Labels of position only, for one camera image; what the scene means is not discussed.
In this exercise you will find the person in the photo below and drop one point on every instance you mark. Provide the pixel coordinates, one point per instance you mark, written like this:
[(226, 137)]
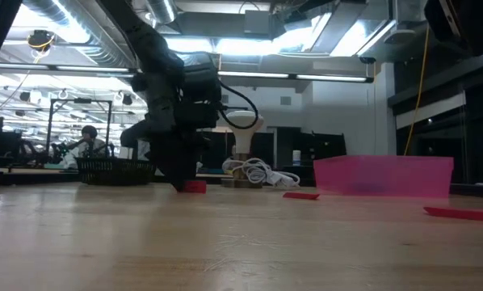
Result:
[(89, 133)]

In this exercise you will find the white light bulb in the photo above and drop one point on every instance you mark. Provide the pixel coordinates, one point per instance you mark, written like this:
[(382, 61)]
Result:
[(241, 139)]

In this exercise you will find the black monitor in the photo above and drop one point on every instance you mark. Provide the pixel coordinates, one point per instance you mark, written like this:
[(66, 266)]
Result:
[(5, 145)]

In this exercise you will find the black cabinet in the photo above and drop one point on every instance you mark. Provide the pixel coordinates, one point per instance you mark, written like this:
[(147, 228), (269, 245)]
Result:
[(322, 149)]

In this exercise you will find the pink translucent plastic bin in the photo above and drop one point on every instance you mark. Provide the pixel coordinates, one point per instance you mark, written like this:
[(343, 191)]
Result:
[(383, 175)]

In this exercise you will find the wooden lamp base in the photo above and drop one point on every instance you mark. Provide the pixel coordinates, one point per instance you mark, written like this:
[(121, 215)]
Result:
[(235, 183)]

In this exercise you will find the black mesh basket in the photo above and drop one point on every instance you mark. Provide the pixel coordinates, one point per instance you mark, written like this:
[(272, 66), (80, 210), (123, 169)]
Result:
[(112, 171)]

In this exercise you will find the long tube light bar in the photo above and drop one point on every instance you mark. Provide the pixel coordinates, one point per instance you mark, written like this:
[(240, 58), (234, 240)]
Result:
[(286, 75)]

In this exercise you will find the black partition panel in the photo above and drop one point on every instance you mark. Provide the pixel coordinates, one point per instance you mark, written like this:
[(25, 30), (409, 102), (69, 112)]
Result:
[(265, 145)]

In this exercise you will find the black hanging spotlight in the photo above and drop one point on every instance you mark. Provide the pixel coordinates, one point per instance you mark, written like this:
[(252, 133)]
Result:
[(127, 99), (24, 96)]

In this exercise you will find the small red eraser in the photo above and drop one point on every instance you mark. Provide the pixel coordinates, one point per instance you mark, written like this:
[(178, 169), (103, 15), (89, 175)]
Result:
[(197, 187), (301, 196), (461, 214)]

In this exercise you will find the white cylindrical container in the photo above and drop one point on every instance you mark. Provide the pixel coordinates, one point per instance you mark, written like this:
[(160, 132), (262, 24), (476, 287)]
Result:
[(296, 157)]

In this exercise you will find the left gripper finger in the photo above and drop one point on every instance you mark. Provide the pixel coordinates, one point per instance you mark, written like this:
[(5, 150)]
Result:
[(187, 161), (166, 157)]

